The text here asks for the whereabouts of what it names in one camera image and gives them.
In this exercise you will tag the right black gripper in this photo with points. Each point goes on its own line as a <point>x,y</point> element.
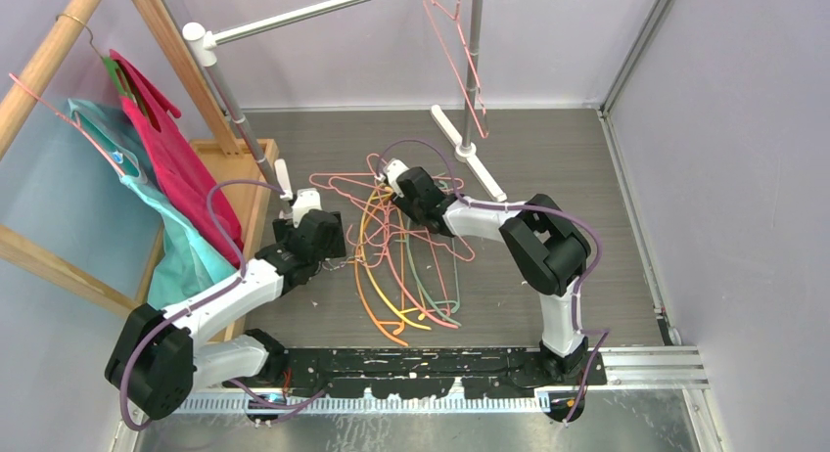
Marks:
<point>403,205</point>

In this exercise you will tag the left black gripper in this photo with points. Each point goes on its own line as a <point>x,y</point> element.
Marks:
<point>335,247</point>

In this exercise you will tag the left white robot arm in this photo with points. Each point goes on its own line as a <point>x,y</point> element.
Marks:
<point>161,355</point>

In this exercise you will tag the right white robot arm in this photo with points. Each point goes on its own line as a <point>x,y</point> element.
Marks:
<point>549,251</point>

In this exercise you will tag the orange plastic hanger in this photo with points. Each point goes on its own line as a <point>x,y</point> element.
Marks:
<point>371,250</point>

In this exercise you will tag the yellow plastic hanger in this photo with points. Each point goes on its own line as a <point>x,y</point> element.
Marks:
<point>380,276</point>

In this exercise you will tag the wooden clothes rack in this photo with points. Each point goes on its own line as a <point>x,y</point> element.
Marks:
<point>55,189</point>

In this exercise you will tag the teal t-shirt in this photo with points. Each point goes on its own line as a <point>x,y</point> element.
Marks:
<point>190,264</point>

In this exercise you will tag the red t-shirt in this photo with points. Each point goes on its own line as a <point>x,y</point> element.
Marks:
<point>181,175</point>

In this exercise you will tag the silver metal clothes rack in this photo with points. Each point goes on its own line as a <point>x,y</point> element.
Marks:
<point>339,54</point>

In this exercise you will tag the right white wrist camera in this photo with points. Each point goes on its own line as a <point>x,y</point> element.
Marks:
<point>392,170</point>

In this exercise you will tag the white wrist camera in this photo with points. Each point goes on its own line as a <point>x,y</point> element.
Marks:
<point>392,170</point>
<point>306,200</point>

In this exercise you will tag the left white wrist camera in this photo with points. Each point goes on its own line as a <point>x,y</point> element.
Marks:
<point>306,200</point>

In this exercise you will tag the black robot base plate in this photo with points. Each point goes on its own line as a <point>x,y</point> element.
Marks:
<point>405,373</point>

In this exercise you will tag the pink wire hanger with shirt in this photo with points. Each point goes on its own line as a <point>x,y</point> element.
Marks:
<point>71,122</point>

